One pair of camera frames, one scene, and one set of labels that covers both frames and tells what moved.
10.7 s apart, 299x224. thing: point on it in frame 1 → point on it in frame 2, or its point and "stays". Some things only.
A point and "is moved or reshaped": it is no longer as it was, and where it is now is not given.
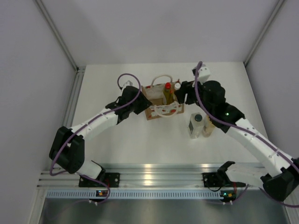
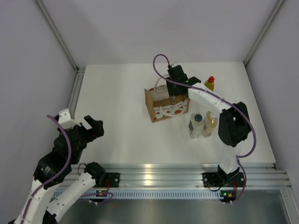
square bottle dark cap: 196,124 stays
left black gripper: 145,103 → 96,127
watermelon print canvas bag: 154,93 is moved or reshaped
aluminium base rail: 137,175 stays
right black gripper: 187,88 → 172,93
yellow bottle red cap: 169,94 is moved or reshaped
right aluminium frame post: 263,32 stays
